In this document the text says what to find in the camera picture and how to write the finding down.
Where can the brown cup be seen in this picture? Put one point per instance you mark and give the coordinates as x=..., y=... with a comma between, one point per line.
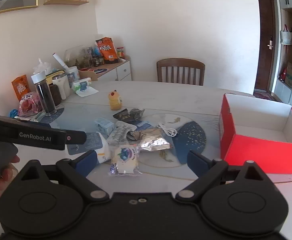
x=55, y=95

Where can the clear packet black print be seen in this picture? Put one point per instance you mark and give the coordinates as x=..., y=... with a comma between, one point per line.
x=118, y=132

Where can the clear plastic bag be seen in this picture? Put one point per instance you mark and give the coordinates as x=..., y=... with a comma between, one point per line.
x=42, y=66

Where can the light blue packet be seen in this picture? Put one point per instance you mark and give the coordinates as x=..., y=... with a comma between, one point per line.
x=143, y=124

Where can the wooden slat back chair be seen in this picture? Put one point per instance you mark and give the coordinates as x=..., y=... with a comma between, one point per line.
x=181, y=62

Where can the red lid jar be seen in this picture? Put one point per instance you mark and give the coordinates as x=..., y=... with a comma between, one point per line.
x=120, y=52

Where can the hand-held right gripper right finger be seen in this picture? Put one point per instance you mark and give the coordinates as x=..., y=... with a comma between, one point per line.
x=198, y=162

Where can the brown entrance door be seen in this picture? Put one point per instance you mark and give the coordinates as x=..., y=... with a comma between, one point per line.
x=263, y=30

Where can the blueberry print bread packet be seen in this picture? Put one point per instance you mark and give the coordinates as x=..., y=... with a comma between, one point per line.
x=124, y=160

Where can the clear packet of black granules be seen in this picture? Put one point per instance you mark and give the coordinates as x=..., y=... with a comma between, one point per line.
x=137, y=112

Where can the black bottle white cap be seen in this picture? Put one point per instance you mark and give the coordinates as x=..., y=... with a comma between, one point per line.
x=44, y=97

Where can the small orange snack packet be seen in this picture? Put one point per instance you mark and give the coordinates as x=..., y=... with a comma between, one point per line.
x=20, y=87

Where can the pale hanging tote bag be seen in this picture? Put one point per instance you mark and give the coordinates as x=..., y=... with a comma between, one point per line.
x=287, y=37

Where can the white sideboard cabinet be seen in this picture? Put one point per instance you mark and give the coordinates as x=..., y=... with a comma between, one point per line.
x=122, y=72

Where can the pink candy bag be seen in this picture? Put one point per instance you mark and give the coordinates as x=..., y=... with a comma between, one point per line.
x=29, y=106

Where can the round fish print table mat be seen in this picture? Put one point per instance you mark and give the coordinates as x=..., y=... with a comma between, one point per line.
x=186, y=135
x=58, y=112

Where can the white lint roller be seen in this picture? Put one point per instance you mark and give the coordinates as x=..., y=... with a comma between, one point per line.
x=59, y=61

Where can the white packet dark blue label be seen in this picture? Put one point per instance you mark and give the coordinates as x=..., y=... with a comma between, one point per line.
x=93, y=140

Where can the white thermos mug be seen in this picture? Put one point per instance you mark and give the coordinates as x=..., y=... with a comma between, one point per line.
x=62, y=87

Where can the brown printed carton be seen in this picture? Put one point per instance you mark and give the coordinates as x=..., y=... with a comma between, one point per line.
x=291, y=75

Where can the silver door lock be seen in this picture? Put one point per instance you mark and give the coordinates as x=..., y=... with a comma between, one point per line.
x=270, y=42

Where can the person's left hand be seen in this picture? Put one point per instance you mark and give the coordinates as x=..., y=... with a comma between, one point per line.
x=3, y=180

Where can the red patterned rug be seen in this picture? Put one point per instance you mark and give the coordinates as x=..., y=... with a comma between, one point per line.
x=265, y=94

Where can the white green wipes pack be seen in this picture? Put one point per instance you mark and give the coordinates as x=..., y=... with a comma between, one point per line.
x=82, y=86

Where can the yellow spotted chick toy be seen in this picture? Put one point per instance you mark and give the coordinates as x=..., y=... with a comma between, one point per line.
x=114, y=102

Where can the white printed mug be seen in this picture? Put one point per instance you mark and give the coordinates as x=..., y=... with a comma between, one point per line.
x=72, y=76

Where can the large orange snack bag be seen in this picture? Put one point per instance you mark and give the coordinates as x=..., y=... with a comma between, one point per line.
x=107, y=51

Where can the red bottle shaped object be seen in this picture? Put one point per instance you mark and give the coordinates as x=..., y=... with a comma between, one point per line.
x=282, y=75

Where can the black gold snack packet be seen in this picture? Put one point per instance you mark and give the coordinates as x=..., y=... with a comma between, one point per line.
x=122, y=115

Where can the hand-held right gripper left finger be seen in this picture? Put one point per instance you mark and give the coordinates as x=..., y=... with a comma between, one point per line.
x=87, y=162

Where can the small light blue carton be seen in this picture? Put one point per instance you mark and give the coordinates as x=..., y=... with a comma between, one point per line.
x=103, y=126

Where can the clear terrarium case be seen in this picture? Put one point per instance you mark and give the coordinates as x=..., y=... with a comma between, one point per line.
x=77, y=56

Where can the silver foil snack packet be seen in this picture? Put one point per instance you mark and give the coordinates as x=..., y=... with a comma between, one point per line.
x=153, y=142

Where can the red cardboard box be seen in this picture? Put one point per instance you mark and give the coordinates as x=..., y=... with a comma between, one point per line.
x=248, y=152

